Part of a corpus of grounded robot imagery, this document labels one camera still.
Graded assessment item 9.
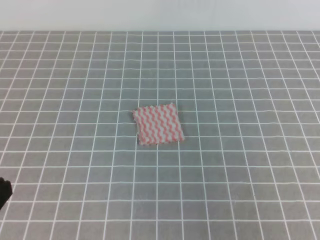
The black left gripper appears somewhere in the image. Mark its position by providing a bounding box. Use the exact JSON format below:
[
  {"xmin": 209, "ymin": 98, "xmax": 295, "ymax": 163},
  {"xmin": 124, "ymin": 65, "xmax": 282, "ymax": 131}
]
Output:
[{"xmin": 0, "ymin": 177, "xmax": 13, "ymax": 210}]

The pink white wavy striped towel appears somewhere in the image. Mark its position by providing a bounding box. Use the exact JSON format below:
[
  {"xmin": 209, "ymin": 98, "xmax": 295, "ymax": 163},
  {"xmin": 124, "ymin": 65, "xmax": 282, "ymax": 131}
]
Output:
[{"xmin": 132, "ymin": 103, "xmax": 185, "ymax": 146}]

